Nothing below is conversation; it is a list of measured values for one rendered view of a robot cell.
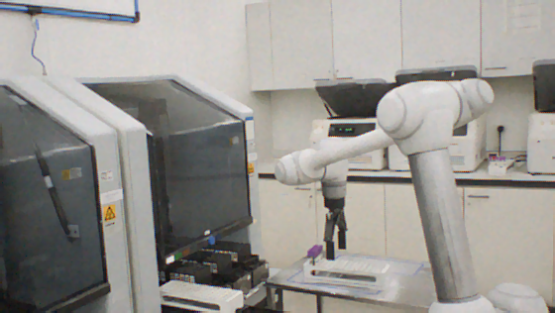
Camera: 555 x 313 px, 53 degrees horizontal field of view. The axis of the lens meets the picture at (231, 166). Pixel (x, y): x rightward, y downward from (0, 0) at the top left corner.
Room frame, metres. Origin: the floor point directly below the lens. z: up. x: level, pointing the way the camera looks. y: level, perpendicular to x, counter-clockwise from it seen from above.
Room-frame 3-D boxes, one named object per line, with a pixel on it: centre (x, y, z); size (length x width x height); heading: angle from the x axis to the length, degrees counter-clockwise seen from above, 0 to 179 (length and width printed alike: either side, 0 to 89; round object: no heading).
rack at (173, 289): (1.83, 0.14, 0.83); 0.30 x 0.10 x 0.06; 58
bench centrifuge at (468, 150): (3.89, -1.46, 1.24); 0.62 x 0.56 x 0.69; 149
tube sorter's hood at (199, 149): (2.19, 0.30, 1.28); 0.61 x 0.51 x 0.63; 148
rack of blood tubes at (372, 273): (1.94, -0.39, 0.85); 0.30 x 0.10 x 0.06; 61
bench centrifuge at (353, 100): (4.20, -0.97, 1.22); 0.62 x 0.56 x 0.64; 146
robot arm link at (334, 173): (1.95, -0.35, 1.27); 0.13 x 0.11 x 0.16; 121
